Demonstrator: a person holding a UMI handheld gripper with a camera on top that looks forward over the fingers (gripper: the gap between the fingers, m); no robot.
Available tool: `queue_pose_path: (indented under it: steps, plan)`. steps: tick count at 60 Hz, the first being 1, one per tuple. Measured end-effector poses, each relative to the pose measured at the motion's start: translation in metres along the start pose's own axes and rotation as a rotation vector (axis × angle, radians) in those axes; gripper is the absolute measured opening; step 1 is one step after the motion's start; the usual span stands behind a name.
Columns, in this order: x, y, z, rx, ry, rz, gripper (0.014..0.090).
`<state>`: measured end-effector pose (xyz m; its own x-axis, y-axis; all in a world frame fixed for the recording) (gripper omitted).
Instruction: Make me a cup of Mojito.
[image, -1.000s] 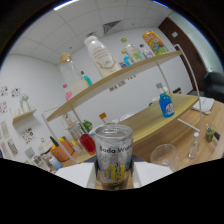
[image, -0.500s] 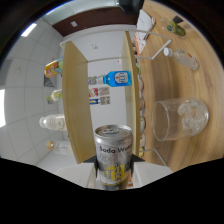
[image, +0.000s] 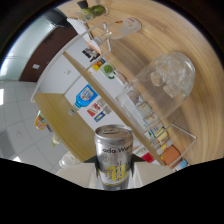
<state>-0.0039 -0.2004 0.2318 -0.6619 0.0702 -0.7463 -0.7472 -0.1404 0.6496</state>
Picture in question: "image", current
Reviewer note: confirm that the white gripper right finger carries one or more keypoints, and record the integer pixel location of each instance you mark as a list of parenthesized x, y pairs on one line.
[(150, 173)]

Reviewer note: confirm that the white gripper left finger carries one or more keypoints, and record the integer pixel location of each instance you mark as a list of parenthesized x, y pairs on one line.
[(78, 175)]

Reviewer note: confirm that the silver soda water can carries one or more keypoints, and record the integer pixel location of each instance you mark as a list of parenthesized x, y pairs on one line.
[(114, 156)]

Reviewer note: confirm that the glass jar of limes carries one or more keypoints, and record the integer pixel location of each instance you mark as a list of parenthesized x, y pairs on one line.
[(94, 12)]

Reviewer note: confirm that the orange storage box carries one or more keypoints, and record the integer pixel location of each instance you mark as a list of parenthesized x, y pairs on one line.
[(171, 155)]

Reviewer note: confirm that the white wooden two-tier shelf rack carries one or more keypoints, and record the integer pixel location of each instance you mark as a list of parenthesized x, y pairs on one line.
[(66, 126)]

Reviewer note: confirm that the plain white bowl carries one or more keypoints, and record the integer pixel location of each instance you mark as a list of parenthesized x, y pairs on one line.
[(143, 108)]

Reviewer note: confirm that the yellow cartoon print can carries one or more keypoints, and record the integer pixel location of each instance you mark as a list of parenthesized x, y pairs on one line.
[(40, 121)]

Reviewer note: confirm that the white bowl with dark rim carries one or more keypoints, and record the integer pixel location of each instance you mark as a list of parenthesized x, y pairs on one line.
[(134, 96)]

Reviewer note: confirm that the clear glass with ice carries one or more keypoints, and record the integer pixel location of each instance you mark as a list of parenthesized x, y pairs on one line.
[(163, 88)]

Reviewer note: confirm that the green and white mug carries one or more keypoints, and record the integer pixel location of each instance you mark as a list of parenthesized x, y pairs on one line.
[(108, 70)]

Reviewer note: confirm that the dark brown door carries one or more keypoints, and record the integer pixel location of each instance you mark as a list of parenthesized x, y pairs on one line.
[(43, 56)]

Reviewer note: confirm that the black office chair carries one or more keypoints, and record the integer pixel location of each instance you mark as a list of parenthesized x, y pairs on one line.
[(58, 16)]

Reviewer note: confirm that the dark grey flat tool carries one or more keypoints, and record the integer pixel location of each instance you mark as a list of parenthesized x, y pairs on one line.
[(82, 4)]

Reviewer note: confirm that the blue and yellow wall poster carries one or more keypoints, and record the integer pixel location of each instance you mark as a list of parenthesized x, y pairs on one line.
[(100, 116)]

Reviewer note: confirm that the red and white wall poster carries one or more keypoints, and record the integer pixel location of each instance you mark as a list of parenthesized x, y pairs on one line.
[(94, 108)]

